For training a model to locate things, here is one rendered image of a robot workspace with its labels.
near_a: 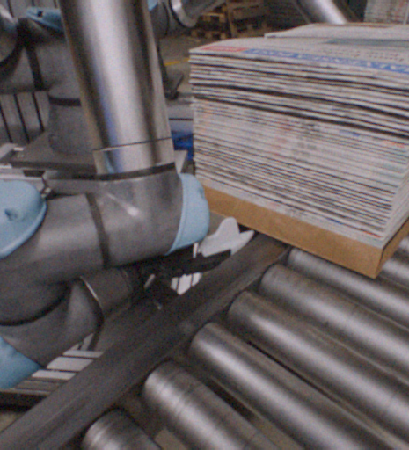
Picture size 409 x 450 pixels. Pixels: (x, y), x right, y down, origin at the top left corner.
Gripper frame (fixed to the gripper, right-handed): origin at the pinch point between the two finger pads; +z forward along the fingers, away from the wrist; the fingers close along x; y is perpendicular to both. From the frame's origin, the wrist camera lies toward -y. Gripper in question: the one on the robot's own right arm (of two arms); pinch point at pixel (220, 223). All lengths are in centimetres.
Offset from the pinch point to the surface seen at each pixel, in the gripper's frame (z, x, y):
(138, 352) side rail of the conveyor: -24.8, -10.0, 1.8
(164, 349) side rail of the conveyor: -22.8, -11.6, 1.8
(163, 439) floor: -6, 14, -78
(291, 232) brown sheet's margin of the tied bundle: -0.6, -12.4, 4.5
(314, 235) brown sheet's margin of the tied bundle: -0.6, -15.5, 5.4
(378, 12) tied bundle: 126, 28, 18
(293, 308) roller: -7.6, -17.6, -0.3
